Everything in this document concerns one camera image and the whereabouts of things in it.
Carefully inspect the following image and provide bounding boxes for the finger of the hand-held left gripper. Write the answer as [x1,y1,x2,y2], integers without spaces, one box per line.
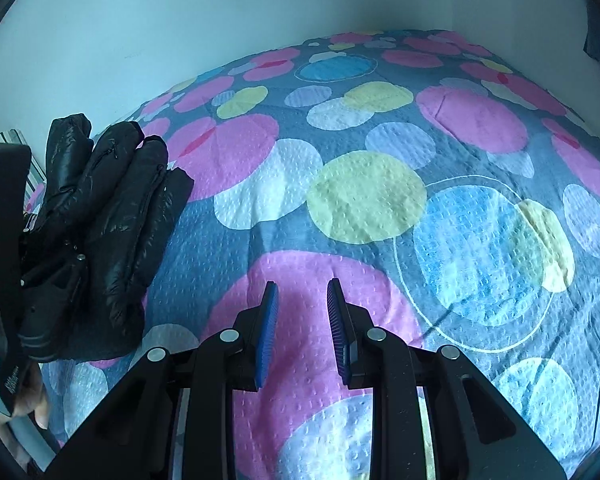
[19,300,85,362]
[21,251,89,308]

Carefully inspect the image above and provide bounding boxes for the dotted grey pink bedspread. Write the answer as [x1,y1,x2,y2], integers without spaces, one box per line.
[24,30,600,480]

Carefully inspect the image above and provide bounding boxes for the black puffer jacket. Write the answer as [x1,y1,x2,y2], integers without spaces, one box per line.
[19,113,196,362]

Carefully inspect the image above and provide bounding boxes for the person's left hand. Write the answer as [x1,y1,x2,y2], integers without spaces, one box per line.
[11,362,50,431]

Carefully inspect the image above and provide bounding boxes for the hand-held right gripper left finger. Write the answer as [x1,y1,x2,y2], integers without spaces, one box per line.
[45,281,281,480]

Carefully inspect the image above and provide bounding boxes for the teal white striped pillow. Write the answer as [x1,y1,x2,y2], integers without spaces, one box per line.
[0,129,48,201]

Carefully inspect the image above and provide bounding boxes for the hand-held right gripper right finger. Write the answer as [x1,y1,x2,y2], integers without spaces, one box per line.
[326,278,568,480]

